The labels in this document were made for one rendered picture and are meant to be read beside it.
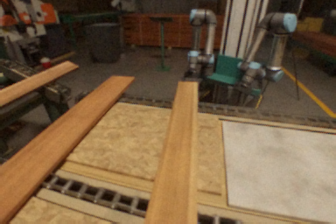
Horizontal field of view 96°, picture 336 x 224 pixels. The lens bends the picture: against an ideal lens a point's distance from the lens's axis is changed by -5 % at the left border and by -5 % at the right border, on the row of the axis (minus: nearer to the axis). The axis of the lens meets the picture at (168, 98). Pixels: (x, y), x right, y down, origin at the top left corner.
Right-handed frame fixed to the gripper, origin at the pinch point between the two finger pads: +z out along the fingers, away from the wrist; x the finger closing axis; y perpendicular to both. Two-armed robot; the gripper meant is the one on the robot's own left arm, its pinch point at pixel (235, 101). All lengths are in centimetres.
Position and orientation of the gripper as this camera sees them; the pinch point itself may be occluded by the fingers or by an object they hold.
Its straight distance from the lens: 136.2
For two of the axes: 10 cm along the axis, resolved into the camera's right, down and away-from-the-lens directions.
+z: -3.6, 8.9, 2.8
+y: -6.0, 0.1, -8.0
